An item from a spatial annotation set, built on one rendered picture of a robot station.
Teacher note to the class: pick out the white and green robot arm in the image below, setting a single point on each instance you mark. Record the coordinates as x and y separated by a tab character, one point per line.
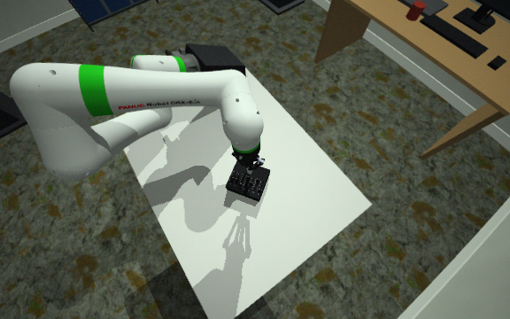
56	100

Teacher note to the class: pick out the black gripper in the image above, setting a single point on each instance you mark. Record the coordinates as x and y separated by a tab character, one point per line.
248	163

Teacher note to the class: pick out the black lighting desk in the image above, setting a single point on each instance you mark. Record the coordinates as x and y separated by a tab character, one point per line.
248	185

